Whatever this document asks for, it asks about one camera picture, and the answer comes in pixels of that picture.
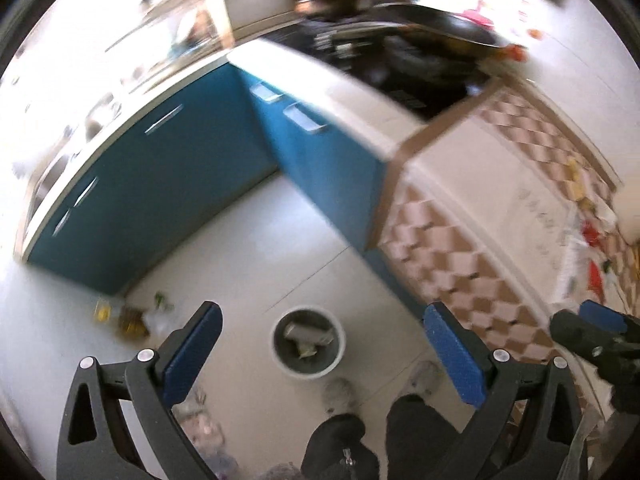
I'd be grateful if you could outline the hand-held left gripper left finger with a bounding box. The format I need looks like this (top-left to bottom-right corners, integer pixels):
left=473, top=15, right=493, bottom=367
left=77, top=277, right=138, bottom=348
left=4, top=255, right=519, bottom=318
left=56, top=301, right=223, bottom=480

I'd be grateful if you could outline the oil bottle with yellow cap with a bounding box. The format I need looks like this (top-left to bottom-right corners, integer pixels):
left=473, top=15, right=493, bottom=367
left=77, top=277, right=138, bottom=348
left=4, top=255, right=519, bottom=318
left=94, top=297, right=148, bottom=341

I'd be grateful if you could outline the black frying pan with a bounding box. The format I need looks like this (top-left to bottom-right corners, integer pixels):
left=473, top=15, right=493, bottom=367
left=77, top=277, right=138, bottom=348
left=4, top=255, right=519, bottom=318
left=370, top=4, right=506, bottom=56

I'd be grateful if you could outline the blue sink cabinet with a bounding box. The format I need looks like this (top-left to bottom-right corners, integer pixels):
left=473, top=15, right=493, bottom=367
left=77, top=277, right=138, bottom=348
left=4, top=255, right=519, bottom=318
left=25, top=62, right=281, bottom=296

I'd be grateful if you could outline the grey slipper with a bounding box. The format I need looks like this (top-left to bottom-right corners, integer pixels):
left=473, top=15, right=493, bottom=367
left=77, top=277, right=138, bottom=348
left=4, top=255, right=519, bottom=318
left=405, top=361, right=443, bottom=396
left=322, top=379, right=358, bottom=413

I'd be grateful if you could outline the black glass cooktop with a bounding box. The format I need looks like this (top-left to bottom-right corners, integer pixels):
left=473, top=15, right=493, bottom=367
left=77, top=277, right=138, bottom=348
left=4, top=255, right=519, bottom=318
left=260, top=20, right=501, bottom=121

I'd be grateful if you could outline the blue stove cabinet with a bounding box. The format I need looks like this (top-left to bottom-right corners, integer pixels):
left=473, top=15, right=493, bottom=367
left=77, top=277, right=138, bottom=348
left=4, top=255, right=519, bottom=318
left=237, top=67, right=426, bottom=321

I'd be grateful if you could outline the yellow packet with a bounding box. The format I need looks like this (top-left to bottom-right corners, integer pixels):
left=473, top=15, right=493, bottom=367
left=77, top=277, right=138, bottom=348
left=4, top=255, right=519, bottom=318
left=567, top=159, right=592, bottom=211

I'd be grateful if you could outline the red white packet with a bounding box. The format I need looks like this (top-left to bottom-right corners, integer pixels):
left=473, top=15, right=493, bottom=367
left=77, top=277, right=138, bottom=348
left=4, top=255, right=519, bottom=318
left=586, top=260, right=607, bottom=293

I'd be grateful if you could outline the clear bag with pink food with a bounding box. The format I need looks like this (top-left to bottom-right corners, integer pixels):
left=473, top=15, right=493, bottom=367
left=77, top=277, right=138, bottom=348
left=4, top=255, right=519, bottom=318
left=172, top=385, right=236, bottom=461

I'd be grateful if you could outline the grey right slipper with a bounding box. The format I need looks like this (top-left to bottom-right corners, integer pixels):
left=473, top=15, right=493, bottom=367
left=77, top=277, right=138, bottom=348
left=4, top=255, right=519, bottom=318
left=405, top=361, right=443, bottom=396

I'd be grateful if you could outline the grey plastic wrapper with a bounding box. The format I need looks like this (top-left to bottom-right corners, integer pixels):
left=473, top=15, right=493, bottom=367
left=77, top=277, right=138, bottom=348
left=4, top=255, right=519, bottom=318
left=285, top=323, right=333, bottom=358

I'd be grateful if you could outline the grey left slipper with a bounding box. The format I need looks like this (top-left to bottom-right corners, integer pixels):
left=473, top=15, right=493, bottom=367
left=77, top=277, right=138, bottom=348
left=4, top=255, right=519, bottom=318
left=322, top=379, right=358, bottom=413

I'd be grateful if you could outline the white round bin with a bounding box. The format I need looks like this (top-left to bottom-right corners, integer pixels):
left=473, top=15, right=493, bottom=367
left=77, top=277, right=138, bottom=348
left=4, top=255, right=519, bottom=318
left=271, top=306, right=347, bottom=377

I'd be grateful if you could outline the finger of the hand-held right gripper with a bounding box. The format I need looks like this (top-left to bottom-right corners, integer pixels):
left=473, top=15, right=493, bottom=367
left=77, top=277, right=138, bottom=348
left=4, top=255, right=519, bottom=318
left=549, top=300, right=629, bottom=357

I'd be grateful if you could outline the checked cover cloth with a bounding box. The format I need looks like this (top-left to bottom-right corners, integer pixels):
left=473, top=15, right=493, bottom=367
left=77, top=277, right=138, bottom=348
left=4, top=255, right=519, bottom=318
left=367, top=77, right=640, bottom=391

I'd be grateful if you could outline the clear bag with greens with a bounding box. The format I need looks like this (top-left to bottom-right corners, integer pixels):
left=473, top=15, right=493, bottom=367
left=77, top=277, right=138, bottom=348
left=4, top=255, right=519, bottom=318
left=142, top=292, right=177, bottom=336

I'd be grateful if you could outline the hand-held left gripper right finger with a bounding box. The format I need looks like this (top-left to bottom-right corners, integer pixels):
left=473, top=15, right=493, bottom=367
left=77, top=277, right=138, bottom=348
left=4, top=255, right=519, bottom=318
left=423, top=302, right=585, bottom=480

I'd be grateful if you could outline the person's left leg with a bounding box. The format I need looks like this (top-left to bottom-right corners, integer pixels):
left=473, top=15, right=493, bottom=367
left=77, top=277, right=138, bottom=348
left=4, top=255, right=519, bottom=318
left=300, top=414, right=381, bottom=480

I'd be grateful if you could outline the person's right leg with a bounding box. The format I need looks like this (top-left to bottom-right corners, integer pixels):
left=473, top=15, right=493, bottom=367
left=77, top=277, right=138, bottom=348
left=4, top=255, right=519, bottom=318
left=385, top=395, right=461, bottom=480

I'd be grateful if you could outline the person's leg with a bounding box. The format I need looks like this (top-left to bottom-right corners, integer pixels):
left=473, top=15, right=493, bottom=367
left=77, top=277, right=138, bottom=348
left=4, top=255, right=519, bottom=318
left=300, top=414, right=381, bottom=480
left=385, top=395, right=461, bottom=480

